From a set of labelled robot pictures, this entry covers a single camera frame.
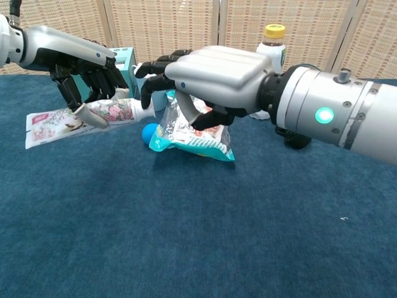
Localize floral print toothpaste tube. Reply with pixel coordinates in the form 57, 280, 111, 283
24, 97, 157, 150

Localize blue felt table mat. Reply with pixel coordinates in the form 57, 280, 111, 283
0, 74, 397, 298

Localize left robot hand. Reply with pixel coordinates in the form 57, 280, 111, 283
18, 25, 130, 129

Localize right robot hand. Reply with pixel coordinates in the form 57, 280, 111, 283
135, 45, 274, 132

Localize pale blue plastic cup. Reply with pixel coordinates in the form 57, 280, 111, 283
131, 63, 168, 112

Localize white bottle yellow cap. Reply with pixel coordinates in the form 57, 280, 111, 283
249, 24, 287, 120

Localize teal cardboard box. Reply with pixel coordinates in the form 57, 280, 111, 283
73, 47, 139, 101

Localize woven folding screen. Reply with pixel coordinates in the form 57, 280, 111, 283
0, 0, 397, 79

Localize small blue ball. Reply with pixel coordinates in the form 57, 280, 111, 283
141, 123, 159, 147

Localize teal clear snack bag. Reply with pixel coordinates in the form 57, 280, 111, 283
148, 89, 236, 162

